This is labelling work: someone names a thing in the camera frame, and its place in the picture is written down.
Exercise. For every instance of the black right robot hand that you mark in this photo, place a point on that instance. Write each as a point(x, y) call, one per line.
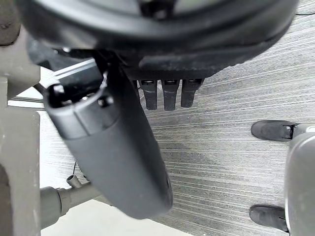
point(157, 37)

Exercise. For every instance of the dark right robot foot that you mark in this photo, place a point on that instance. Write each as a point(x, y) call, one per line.
point(267, 130)

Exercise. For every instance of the dark robot foot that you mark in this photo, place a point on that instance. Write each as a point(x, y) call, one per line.
point(265, 216)
point(267, 130)

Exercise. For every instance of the grey metal tube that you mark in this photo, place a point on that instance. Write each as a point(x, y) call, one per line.
point(71, 196)

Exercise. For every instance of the dark left robot foot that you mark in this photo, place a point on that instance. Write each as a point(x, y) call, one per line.
point(265, 216)

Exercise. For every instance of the dark floor rail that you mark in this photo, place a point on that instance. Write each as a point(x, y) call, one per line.
point(24, 102)

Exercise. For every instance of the grey metal frame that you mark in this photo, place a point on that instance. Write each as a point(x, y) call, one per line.
point(18, 147)

